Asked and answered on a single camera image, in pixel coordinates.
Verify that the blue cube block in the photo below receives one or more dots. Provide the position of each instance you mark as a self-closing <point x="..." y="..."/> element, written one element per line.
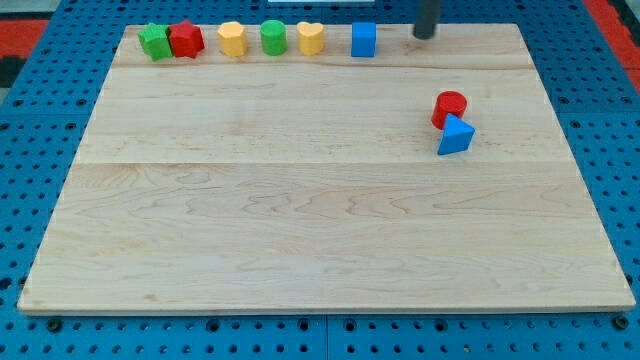
<point x="363" y="39"/>

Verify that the green cylinder block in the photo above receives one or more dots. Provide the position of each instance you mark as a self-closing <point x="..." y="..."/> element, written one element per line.
<point x="273" y="37"/>

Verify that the red star block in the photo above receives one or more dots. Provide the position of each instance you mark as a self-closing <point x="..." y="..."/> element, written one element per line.
<point x="186" y="39"/>

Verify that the yellow heart block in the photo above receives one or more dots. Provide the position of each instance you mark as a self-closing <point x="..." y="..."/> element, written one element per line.
<point x="310" y="37"/>

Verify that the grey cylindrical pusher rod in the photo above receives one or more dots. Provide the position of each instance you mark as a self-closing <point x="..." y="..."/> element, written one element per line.
<point x="427" y="17"/>

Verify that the light wooden board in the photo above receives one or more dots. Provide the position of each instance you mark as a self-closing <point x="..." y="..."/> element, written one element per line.
<point x="301" y="184"/>

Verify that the red cylinder block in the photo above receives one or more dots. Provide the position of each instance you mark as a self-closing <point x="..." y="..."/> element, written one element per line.
<point x="448" y="102"/>

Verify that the yellow hexagon block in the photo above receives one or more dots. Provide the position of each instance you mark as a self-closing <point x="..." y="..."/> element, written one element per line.
<point x="233" y="39"/>

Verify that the green star block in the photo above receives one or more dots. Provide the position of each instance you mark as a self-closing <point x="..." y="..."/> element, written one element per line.
<point x="154" y="40"/>

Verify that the blue triangle block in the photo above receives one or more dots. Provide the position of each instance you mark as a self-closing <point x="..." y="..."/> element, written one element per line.
<point x="456" y="137"/>

